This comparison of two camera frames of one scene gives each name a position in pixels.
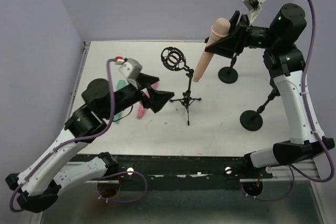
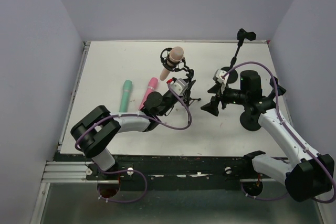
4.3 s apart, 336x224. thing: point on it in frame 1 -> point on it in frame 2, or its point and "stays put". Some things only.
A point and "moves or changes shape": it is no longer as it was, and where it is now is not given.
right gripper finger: [230, 45] -> [212, 106]
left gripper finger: [144, 80] -> [190, 84]
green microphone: [121, 84] moves or changes shape
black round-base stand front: [252, 120] stays put
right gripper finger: [233, 21] -> [216, 89]
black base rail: [175, 172] stays put
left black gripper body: [145, 92] -> [188, 91]
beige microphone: [220, 28] -> [176, 54]
